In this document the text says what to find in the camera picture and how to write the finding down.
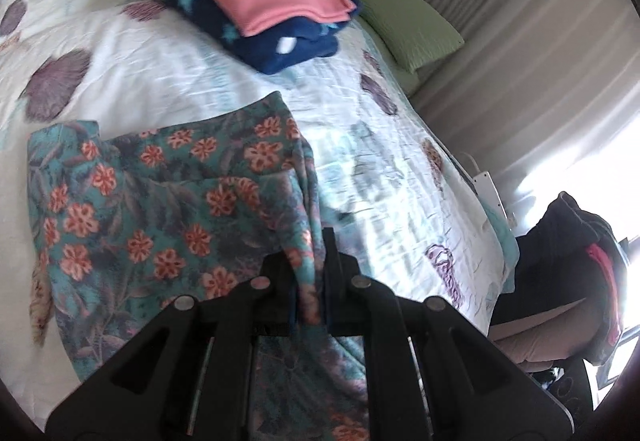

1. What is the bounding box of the pale striped curtain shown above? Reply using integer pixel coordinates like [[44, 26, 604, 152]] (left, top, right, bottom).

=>
[[370, 0, 640, 202]]

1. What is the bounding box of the white leaf print bedspread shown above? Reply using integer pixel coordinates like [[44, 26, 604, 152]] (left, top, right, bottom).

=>
[[0, 0, 521, 422]]

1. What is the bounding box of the pink cloth strip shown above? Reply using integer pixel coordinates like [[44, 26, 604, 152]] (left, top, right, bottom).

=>
[[585, 243, 623, 347]]

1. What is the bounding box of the teal floral garment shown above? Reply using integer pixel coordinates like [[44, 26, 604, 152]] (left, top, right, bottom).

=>
[[27, 91, 371, 441]]

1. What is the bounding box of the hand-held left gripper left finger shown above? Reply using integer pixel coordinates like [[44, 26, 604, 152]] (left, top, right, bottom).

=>
[[45, 253, 301, 441]]

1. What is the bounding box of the dark clothing pile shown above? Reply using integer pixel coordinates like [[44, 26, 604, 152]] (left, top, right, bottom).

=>
[[492, 191, 631, 367]]

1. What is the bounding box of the navy patterned folded cloth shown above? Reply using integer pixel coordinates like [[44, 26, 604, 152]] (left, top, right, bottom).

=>
[[136, 0, 362, 76]]

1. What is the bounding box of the green pillow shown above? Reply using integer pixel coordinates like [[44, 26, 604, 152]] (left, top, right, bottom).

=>
[[345, 0, 465, 74]]

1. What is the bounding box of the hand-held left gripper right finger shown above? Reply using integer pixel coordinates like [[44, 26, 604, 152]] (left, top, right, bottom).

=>
[[322, 227, 573, 441]]

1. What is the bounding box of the white power strip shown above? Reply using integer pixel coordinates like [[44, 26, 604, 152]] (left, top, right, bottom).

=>
[[472, 171, 506, 216]]

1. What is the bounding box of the beige chair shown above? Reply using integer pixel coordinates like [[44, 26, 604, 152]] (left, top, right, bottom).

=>
[[487, 296, 601, 372]]

